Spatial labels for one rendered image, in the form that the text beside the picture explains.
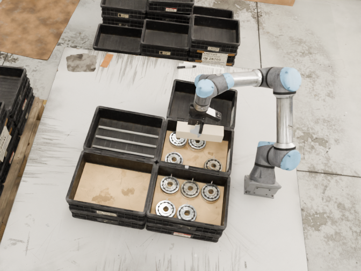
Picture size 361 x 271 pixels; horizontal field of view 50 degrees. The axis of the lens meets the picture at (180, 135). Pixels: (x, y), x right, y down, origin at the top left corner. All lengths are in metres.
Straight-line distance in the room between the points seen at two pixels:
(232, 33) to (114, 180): 1.84
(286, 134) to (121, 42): 1.97
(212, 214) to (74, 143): 0.93
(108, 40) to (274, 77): 1.93
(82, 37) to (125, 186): 2.22
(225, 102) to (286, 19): 2.27
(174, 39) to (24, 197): 1.89
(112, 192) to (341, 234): 1.86
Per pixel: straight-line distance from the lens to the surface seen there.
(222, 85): 1.76
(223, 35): 3.40
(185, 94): 2.45
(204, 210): 2.07
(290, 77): 1.99
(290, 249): 2.26
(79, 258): 2.11
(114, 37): 3.60
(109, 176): 2.12
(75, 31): 4.08
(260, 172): 2.20
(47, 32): 4.11
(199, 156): 2.21
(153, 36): 3.45
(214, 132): 1.97
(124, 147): 2.21
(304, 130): 3.59
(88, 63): 2.78
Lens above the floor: 2.72
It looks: 56 degrees down
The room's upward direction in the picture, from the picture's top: 10 degrees clockwise
